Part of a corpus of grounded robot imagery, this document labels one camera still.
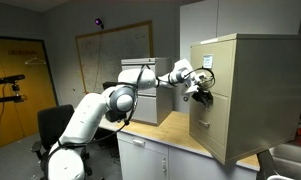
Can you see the black bar depth camera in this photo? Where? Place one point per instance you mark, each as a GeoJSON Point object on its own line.
{"type": "Point", "coordinates": [9, 79]}

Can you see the beige metal file cabinet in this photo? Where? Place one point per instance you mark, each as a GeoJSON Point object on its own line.
{"type": "Point", "coordinates": [266, 93]}

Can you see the white wall cabinet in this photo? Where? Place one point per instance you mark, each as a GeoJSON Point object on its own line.
{"type": "Point", "coordinates": [243, 16]}

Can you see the beige file cabinet drawer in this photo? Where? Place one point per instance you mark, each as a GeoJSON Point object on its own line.
{"type": "Point", "coordinates": [211, 130]}
{"type": "Point", "coordinates": [220, 73]}

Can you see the beige file cabinet bottom drawer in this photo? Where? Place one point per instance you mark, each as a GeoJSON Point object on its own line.
{"type": "Point", "coordinates": [211, 130]}

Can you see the white paper label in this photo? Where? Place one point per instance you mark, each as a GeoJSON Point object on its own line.
{"type": "Point", "coordinates": [208, 61]}

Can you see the purple lit wall camera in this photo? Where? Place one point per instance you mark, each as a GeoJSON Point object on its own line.
{"type": "Point", "coordinates": [99, 22]}

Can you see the wide white cabinet door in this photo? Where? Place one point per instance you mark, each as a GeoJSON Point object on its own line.
{"type": "Point", "coordinates": [203, 168]}

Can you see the steel sink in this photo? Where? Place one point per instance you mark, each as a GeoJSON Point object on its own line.
{"type": "Point", "coordinates": [291, 160]}

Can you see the black office chair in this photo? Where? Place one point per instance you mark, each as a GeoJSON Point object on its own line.
{"type": "Point", "coordinates": [53, 123]}

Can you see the wood framed whiteboard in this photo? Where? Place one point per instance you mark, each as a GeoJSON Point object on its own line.
{"type": "Point", "coordinates": [113, 50]}

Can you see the beige file cabinet top drawer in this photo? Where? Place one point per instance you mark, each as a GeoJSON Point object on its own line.
{"type": "Point", "coordinates": [220, 73]}

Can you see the white counter drawer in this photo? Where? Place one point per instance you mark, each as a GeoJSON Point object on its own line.
{"type": "Point", "coordinates": [150, 142]}

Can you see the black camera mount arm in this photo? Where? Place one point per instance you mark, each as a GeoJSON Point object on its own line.
{"type": "Point", "coordinates": [6, 99]}

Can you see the yellow wooden door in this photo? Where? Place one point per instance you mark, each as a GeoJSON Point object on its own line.
{"type": "Point", "coordinates": [20, 100]}

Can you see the grey metal file cabinet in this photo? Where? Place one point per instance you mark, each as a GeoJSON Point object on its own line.
{"type": "Point", "coordinates": [158, 100]}

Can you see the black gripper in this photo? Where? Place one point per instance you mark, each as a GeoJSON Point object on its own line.
{"type": "Point", "coordinates": [201, 97]}

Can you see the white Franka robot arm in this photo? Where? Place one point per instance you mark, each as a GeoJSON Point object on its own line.
{"type": "Point", "coordinates": [86, 120]}

